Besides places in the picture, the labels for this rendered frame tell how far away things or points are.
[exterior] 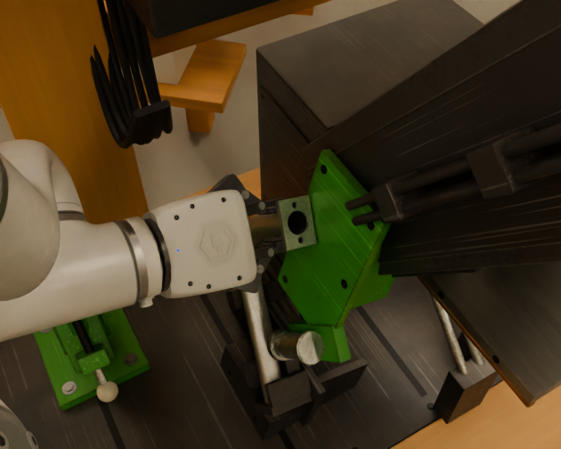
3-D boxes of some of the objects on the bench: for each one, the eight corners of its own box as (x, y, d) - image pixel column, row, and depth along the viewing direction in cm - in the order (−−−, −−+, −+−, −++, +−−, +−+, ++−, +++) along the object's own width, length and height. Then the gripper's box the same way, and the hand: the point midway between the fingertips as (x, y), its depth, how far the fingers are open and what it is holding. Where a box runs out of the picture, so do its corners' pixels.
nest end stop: (292, 396, 88) (312, 401, 84) (254, 411, 85) (272, 417, 81) (290, 388, 88) (309, 392, 84) (252, 402, 85) (270, 408, 81)
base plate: (701, 265, 107) (707, 257, 105) (46, 656, 72) (41, 654, 71) (524, 117, 130) (526, 109, 128) (-37, 360, 96) (-42, 354, 94)
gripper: (114, 180, 67) (265, 153, 76) (147, 332, 68) (291, 288, 77) (137, 173, 60) (299, 145, 69) (173, 342, 62) (327, 292, 71)
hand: (280, 224), depth 72 cm, fingers closed on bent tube, 3 cm apart
